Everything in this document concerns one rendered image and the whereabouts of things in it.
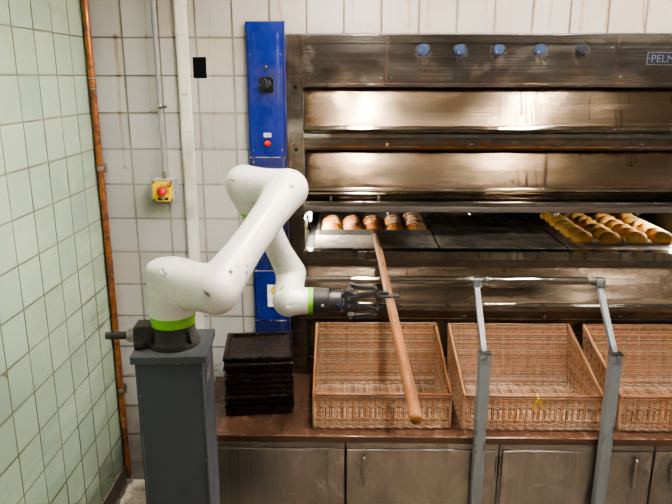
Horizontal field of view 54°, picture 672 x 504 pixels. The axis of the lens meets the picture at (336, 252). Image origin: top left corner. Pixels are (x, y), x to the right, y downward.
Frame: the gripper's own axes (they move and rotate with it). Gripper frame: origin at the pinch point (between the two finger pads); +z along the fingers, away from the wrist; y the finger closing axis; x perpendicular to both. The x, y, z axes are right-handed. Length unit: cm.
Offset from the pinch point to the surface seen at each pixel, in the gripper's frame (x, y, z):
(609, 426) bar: -8, 53, 85
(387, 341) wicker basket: -64, 42, 5
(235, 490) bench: -16, 86, -59
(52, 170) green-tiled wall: -28, -41, -123
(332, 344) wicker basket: -64, 43, -20
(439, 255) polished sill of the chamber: -69, 3, 28
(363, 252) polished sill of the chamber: -69, 1, -6
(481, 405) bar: -9, 44, 36
